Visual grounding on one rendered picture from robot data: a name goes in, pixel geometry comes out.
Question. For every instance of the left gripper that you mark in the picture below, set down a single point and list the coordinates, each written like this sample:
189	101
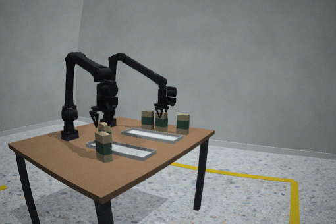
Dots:
160	107

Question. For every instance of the white shallow rectangular tray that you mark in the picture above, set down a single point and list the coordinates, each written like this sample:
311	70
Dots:
152	135
127	150

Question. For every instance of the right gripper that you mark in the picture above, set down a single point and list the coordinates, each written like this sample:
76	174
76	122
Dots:
96	115

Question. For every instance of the brown and green rectangular block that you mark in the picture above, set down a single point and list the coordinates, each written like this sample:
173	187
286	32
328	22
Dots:
147	120
161	124
103	146
103	127
183	124

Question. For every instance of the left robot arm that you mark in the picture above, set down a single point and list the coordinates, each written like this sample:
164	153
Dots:
171	92

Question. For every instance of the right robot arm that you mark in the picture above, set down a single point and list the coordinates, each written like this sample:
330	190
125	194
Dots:
105	88

